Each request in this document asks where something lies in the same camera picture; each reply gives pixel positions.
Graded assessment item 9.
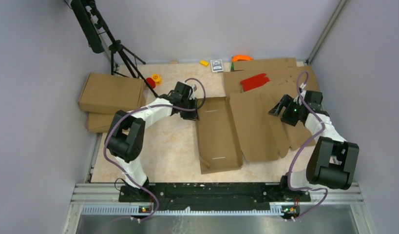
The brown cardboard box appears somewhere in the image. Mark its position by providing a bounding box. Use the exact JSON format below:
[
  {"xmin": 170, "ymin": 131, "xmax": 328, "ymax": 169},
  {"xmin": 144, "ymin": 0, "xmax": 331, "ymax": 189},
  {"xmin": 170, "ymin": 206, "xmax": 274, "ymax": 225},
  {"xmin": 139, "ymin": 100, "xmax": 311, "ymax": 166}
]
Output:
[
  {"xmin": 196, "ymin": 82, "xmax": 312, "ymax": 174},
  {"xmin": 78, "ymin": 73, "xmax": 146, "ymax": 114}
]

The orange plastic ring toy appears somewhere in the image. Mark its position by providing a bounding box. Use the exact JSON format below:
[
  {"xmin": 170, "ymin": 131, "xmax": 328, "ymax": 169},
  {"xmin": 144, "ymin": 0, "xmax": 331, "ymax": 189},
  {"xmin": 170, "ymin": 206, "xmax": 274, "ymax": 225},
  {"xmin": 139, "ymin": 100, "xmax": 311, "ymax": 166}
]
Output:
[{"xmin": 231, "ymin": 55, "xmax": 253, "ymax": 62}]

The red plastic sheet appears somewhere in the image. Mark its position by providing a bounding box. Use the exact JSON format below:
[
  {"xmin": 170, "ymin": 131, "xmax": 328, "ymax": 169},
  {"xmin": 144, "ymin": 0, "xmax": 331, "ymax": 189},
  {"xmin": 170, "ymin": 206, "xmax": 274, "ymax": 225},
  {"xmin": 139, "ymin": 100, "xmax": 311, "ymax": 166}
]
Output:
[{"xmin": 240, "ymin": 73, "xmax": 270, "ymax": 92}]

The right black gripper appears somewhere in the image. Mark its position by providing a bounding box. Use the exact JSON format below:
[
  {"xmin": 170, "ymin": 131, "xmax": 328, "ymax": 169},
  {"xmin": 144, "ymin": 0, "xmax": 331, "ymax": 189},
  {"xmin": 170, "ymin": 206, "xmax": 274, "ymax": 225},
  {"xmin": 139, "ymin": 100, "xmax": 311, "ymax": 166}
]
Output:
[{"xmin": 267, "ymin": 95, "xmax": 304, "ymax": 127}]

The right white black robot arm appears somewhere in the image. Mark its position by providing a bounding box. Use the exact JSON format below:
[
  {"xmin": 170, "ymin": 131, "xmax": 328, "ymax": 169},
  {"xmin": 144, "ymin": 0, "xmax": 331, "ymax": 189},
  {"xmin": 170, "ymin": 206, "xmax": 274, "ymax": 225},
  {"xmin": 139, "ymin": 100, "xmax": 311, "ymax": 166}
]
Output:
[{"xmin": 268, "ymin": 88, "xmax": 360, "ymax": 201}]

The stack of flat cardboard sheets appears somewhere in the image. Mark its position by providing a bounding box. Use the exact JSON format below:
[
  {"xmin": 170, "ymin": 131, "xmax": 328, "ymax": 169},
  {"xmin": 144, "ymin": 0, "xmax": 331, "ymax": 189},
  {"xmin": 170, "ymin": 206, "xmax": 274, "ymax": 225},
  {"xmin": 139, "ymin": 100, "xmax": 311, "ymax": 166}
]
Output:
[{"xmin": 223, "ymin": 58, "xmax": 319, "ymax": 97}]

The blue playing card deck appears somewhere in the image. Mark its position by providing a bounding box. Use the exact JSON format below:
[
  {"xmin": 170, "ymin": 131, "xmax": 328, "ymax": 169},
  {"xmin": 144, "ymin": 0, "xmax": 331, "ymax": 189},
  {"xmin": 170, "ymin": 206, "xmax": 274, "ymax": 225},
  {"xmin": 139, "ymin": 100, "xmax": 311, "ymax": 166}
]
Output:
[{"xmin": 210, "ymin": 59, "xmax": 224, "ymax": 73}]

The lower folded cardboard box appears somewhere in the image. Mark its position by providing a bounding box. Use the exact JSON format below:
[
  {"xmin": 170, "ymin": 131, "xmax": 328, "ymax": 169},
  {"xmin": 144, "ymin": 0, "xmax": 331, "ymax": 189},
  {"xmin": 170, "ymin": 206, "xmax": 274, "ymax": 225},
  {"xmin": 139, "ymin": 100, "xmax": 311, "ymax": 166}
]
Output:
[{"xmin": 85, "ymin": 112, "xmax": 115, "ymax": 133}]

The folded brown cardboard box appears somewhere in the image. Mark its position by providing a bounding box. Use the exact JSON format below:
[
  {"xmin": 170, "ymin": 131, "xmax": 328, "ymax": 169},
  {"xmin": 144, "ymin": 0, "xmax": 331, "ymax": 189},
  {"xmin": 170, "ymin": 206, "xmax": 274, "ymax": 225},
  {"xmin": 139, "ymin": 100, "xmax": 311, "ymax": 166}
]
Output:
[{"xmin": 78, "ymin": 73, "xmax": 146, "ymax": 114}]

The black camera tripod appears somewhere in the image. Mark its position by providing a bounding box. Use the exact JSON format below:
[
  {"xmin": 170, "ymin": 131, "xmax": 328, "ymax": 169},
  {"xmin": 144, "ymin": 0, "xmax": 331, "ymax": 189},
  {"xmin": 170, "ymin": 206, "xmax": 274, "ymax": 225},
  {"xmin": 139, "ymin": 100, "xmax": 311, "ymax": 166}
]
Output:
[{"xmin": 65, "ymin": 0, "xmax": 159, "ymax": 98}]

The red yellow toy spool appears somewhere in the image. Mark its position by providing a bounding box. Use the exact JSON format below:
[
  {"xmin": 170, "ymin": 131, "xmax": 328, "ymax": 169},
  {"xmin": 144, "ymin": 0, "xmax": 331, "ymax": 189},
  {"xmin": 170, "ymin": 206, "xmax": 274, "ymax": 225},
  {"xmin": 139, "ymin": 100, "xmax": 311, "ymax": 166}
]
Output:
[{"xmin": 146, "ymin": 74, "xmax": 162, "ymax": 89}]

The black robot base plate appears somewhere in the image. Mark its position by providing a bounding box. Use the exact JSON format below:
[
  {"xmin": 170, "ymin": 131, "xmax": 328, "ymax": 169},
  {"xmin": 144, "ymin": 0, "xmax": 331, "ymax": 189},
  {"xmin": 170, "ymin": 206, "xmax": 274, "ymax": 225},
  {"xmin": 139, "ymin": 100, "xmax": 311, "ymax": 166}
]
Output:
[{"xmin": 118, "ymin": 182, "xmax": 311, "ymax": 211}]

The small yellow block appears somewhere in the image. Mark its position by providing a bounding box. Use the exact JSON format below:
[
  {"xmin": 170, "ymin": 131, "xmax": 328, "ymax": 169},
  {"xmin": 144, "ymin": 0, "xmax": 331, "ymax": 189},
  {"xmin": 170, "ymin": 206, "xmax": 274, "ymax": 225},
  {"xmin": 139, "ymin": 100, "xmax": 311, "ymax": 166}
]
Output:
[{"xmin": 200, "ymin": 60, "xmax": 209, "ymax": 67}]

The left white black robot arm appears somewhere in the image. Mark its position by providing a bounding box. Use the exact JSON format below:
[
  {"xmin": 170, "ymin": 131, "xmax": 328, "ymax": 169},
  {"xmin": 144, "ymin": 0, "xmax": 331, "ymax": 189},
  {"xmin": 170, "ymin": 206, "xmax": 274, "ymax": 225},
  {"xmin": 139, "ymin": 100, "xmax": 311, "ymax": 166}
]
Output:
[{"xmin": 104, "ymin": 81, "xmax": 202, "ymax": 201}]

